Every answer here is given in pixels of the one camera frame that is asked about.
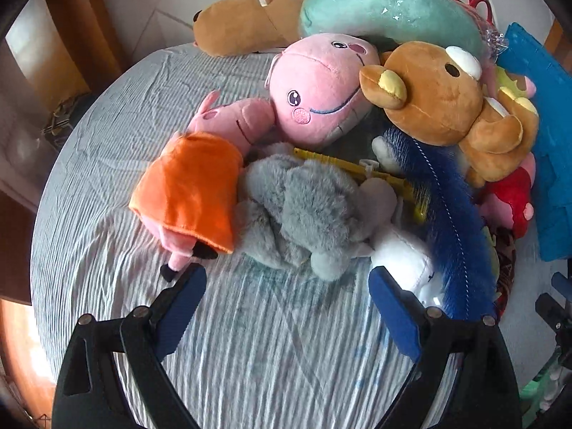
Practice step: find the brown bear plush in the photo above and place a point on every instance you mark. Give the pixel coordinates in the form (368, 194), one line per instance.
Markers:
(438, 107)

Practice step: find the red toy suitcase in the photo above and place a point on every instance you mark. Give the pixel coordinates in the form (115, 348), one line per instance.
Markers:
(482, 4)

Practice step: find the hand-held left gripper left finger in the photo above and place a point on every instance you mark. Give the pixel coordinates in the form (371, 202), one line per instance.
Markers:
(183, 308)

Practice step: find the small green plush toy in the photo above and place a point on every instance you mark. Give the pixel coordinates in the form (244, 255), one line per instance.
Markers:
(491, 250)

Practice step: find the brown capybara plush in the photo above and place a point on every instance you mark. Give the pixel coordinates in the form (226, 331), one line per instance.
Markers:
(250, 22)

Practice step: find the dark wooden cabinet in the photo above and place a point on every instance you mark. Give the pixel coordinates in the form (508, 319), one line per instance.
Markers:
(13, 250)

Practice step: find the pink pig plush green hood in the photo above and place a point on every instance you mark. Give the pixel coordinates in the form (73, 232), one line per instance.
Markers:
(514, 82)

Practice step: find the yellow plastic strip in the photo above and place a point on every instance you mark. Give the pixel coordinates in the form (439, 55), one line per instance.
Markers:
(330, 159)

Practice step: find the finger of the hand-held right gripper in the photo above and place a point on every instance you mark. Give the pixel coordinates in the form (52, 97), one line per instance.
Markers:
(562, 283)

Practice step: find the blue furry long plush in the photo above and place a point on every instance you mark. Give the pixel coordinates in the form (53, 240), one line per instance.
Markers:
(451, 214)

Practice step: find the white plush toy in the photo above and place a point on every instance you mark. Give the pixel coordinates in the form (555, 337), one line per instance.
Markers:
(402, 254)

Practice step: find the blue plastic crate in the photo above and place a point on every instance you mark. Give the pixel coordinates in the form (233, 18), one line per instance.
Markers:
(554, 165)

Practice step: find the dark brown patterned plush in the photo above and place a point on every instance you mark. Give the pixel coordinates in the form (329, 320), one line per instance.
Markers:
(505, 268)

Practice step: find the black box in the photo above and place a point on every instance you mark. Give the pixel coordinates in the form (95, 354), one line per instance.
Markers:
(67, 116)

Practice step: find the teal pillow in plastic bag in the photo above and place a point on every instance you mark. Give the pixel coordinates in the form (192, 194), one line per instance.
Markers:
(393, 9)

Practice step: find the pig plush in red dress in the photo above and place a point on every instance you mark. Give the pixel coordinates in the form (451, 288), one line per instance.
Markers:
(514, 196)

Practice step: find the pink whale plush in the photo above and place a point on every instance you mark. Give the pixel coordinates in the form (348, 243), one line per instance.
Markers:
(321, 85)

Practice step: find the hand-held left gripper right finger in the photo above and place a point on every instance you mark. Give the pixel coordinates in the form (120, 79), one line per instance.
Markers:
(393, 313)

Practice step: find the grey fluffy plush toy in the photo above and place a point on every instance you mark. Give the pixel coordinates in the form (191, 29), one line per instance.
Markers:
(308, 205)

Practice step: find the pig plush in orange dress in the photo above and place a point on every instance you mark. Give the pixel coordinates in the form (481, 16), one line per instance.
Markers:
(192, 187)

